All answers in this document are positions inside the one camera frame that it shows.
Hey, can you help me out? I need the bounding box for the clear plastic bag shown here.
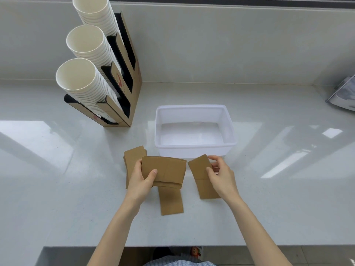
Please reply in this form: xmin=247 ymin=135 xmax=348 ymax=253
xmin=325 ymin=75 xmax=355 ymax=112

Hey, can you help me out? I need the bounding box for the blue striped shirt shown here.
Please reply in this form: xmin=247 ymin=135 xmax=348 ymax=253
xmin=143 ymin=258 xmax=217 ymax=266

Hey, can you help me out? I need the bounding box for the person's right hand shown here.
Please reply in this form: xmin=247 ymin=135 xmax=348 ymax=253
xmin=206 ymin=155 xmax=241 ymax=205

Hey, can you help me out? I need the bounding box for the white plastic container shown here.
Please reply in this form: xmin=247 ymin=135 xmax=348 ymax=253
xmin=154 ymin=104 xmax=237 ymax=159

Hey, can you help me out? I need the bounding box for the brown cardboard cup holder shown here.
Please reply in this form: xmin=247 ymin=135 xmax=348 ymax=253
xmin=64 ymin=11 xmax=143 ymax=128

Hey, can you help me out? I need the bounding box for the brown cardboard cup sleeve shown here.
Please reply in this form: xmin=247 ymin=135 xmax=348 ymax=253
xmin=151 ymin=180 xmax=183 ymax=190
xmin=158 ymin=187 xmax=185 ymax=216
xmin=141 ymin=156 xmax=187 ymax=186
xmin=187 ymin=154 xmax=222 ymax=200
xmin=123 ymin=146 xmax=148 ymax=189

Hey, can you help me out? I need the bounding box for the stack of white paper cups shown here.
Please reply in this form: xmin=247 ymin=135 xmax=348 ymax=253
xmin=55 ymin=58 xmax=122 ymax=123
xmin=66 ymin=24 xmax=122 ymax=81
xmin=72 ymin=0 xmax=122 ymax=39

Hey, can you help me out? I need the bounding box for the person's left forearm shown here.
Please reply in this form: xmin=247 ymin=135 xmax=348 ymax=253
xmin=87 ymin=197 xmax=142 ymax=266

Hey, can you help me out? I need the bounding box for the person's left hand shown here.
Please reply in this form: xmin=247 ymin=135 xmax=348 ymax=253
xmin=125 ymin=159 xmax=158 ymax=205

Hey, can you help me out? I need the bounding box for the person's right forearm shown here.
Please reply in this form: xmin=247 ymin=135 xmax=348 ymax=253
xmin=226 ymin=195 xmax=292 ymax=266

